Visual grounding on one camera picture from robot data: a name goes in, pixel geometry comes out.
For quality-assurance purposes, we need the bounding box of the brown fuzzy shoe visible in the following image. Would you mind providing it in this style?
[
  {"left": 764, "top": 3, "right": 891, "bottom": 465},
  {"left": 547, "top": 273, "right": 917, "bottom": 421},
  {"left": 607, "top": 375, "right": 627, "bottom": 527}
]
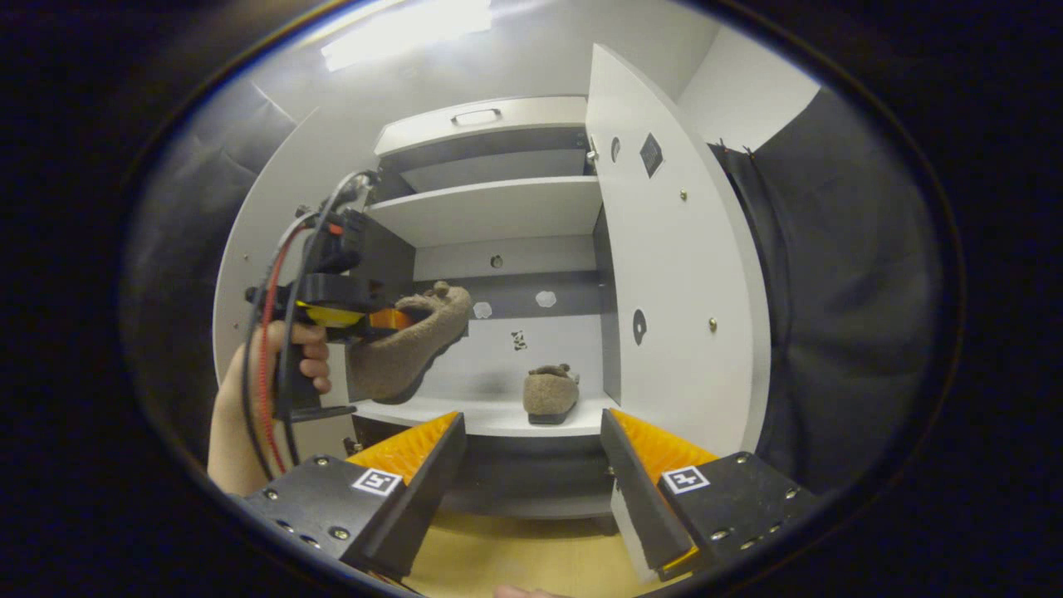
[
  {"left": 522, "top": 363, "right": 580, "bottom": 426},
  {"left": 345, "top": 281, "right": 473, "bottom": 405}
]

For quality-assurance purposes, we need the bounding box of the white cabinet drawer with handle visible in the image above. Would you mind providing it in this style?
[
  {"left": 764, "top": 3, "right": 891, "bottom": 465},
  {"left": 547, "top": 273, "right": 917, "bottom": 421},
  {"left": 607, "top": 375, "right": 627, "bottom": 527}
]
[{"left": 374, "top": 96, "right": 589, "bottom": 159}]

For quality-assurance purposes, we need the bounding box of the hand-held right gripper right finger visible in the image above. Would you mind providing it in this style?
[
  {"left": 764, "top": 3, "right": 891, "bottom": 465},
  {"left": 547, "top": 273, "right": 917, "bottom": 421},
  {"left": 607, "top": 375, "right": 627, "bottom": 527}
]
[{"left": 600, "top": 407, "right": 823, "bottom": 582}]

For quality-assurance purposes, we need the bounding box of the white shoe cabinet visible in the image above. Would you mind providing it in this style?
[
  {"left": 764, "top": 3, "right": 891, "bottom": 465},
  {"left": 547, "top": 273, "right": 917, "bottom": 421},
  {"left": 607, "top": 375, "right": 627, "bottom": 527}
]
[{"left": 349, "top": 96, "right": 624, "bottom": 520}]

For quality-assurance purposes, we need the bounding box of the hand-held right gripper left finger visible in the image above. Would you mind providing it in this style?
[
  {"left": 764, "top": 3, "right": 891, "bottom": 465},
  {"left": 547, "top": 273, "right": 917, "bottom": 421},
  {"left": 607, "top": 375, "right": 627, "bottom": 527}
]
[{"left": 237, "top": 411, "right": 468, "bottom": 582}]

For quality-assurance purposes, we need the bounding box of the black backdrop cloth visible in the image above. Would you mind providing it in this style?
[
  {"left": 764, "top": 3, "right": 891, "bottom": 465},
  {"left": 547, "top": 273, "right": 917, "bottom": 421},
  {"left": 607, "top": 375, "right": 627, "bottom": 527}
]
[
  {"left": 710, "top": 87, "right": 948, "bottom": 499},
  {"left": 123, "top": 79, "right": 300, "bottom": 466}
]

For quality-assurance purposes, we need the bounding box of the white book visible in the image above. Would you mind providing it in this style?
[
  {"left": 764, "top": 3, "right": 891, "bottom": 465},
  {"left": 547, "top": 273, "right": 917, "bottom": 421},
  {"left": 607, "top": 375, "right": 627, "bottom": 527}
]
[{"left": 613, "top": 480, "right": 659, "bottom": 582}]

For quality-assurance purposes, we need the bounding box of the red gripper cable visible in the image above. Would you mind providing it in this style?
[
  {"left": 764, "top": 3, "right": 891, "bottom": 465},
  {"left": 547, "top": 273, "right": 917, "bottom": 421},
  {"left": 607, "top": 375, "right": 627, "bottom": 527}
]
[{"left": 256, "top": 218, "right": 345, "bottom": 476}]

